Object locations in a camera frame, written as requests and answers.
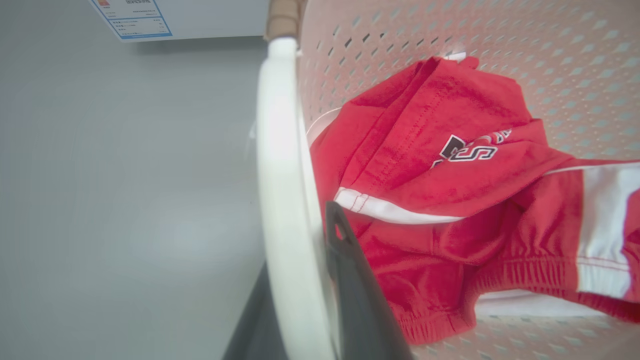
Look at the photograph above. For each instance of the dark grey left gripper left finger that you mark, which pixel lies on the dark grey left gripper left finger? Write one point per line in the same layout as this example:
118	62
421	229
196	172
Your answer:
252	325

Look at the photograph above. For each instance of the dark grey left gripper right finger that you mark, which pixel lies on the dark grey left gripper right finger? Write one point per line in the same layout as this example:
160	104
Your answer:
357	305

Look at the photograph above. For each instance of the white perforated plastic laundry basket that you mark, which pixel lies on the white perforated plastic laundry basket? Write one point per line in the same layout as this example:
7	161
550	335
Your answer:
285	200

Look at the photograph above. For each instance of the red and white sports garment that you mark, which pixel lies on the red and white sports garment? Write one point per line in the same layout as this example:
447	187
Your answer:
450	200

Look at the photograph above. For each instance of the white appliance with blue label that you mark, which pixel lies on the white appliance with blue label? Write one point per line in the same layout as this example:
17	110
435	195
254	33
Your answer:
195	17

